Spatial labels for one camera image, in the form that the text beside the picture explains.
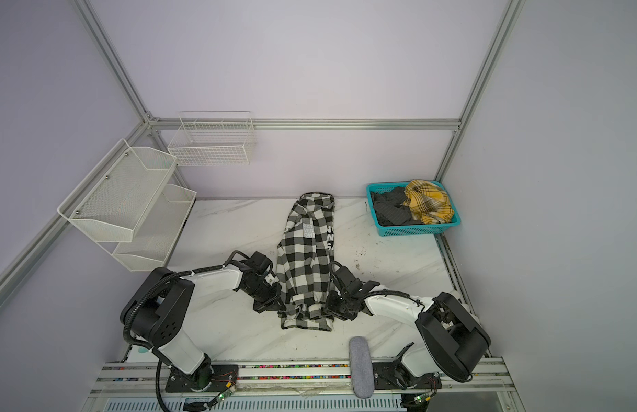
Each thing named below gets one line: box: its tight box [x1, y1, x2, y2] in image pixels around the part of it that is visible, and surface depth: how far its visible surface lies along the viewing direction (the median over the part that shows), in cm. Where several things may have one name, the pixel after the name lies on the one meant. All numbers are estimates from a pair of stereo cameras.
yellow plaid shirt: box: [403, 179, 455, 225], surface depth 106 cm
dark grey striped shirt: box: [370, 186, 424, 227], surface depth 106 cm
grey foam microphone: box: [348, 335, 376, 400], surface depth 75 cm
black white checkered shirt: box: [277, 192, 335, 332], surface depth 97 cm
